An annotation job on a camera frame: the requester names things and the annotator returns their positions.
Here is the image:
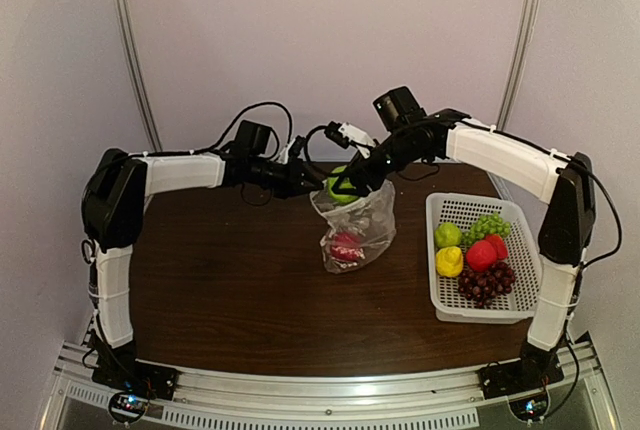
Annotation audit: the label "green fake apple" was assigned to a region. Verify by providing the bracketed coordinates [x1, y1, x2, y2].
[434, 222, 463, 249]
[326, 165, 359, 205]

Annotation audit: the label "clear zip top bag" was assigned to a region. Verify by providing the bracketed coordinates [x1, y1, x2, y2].
[309, 180, 396, 274]

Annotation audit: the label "yellow fake lemon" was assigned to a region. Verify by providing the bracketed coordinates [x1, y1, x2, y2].
[435, 246, 464, 278]

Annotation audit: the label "green fake grapes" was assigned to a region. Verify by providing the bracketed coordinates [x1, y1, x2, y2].
[462, 213, 511, 247]

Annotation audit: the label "pink fake peach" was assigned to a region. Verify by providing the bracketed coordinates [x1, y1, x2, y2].
[465, 240, 497, 273]

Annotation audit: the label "red fake apple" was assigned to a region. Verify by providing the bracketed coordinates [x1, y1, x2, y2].
[484, 234, 509, 261]

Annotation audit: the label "purple fake grapes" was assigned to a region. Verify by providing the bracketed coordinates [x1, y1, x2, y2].
[458, 261, 516, 308]

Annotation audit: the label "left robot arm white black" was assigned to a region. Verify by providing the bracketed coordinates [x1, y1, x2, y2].
[81, 120, 322, 375]

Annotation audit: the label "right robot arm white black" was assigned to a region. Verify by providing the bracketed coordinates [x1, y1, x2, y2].
[324, 87, 595, 386]

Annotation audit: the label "white perforated plastic basket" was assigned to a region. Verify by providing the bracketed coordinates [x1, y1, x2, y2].
[426, 193, 541, 324]

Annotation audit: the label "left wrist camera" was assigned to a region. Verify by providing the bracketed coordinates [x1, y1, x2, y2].
[275, 136, 306, 164]

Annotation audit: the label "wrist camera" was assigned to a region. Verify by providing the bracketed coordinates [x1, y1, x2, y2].
[275, 136, 306, 164]
[323, 121, 377, 150]

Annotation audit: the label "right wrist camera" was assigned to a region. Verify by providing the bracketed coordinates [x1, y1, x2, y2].
[323, 121, 377, 150]

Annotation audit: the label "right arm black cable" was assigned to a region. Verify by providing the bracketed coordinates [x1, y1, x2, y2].
[302, 124, 361, 171]

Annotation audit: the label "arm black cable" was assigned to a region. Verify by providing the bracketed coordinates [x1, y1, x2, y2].
[79, 101, 294, 251]
[302, 124, 361, 171]

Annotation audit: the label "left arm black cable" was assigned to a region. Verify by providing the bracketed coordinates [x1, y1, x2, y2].
[79, 101, 294, 251]

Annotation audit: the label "aluminium front rail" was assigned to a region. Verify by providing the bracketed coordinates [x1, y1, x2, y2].
[49, 342, 609, 429]

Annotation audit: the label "right aluminium frame post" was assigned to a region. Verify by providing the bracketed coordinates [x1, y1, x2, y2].
[497, 0, 540, 130]

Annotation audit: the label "aluminium frame post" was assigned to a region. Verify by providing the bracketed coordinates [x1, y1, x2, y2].
[114, 0, 162, 151]
[497, 0, 540, 130]

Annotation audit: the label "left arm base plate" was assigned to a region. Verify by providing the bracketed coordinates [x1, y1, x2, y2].
[91, 361, 179, 401]

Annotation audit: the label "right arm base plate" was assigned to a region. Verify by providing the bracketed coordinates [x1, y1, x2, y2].
[477, 356, 564, 399]

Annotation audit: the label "left aluminium frame post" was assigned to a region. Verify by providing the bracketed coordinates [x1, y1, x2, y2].
[114, 0, 162, 151]

